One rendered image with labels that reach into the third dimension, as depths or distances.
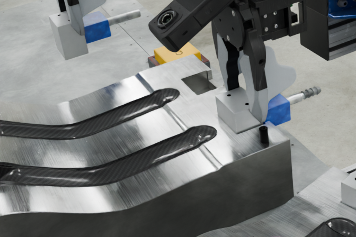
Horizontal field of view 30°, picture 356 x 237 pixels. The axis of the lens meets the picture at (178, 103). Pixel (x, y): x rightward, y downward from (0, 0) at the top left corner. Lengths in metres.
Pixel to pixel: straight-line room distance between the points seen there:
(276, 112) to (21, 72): 0.57
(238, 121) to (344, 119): 1.63
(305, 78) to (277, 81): 1.88
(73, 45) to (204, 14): 0.33
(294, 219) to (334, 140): 1.58
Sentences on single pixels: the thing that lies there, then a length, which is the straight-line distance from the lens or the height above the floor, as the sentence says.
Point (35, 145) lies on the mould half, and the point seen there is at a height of 0.91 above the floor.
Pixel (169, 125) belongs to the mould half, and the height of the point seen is 0.89.
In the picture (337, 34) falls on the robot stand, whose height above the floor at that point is 0.77.
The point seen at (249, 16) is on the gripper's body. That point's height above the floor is 1.04.
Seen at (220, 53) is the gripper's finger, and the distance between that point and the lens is 0.79.
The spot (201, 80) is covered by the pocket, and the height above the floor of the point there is 0.88.
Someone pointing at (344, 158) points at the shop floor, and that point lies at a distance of 2.20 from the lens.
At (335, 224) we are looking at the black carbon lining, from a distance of 0.70.
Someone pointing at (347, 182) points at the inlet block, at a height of 0.88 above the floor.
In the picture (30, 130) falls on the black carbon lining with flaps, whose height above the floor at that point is 0.90.
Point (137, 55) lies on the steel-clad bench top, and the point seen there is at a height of 0.80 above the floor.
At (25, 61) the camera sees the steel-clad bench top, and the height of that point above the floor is 0.80.
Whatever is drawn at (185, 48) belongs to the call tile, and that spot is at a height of 0.84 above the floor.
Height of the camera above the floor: 1.33
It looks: 31 degrees down
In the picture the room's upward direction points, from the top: 10 degrees counter-clockwise
